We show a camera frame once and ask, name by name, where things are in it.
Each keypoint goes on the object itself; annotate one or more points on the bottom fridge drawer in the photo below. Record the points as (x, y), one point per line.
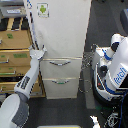
(61, 88)

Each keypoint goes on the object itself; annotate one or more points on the green android sticker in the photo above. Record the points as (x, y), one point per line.
(43, 10)

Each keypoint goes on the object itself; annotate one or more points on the grey box on cabinet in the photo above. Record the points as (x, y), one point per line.
(13, 11)

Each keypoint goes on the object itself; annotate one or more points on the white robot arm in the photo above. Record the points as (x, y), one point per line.
(14, 111)

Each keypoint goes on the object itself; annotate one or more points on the white fridge door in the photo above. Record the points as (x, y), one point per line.
(63, 32)

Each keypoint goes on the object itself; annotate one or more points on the wooden drawer cabinet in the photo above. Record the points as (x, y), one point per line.
(15, 40)

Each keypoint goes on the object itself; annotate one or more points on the white refrigerator cabinet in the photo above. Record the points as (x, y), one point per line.
(60, 26)

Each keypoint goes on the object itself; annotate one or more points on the middle fridge drawer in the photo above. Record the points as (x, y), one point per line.
(60, 68)

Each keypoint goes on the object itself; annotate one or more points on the white blue robot body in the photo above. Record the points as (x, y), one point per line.
(110, 71)

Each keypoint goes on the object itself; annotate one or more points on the fridge drawer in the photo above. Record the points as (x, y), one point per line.
(61, 88)
(60, 68)

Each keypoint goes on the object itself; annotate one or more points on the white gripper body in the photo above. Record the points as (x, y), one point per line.
(36, 54)

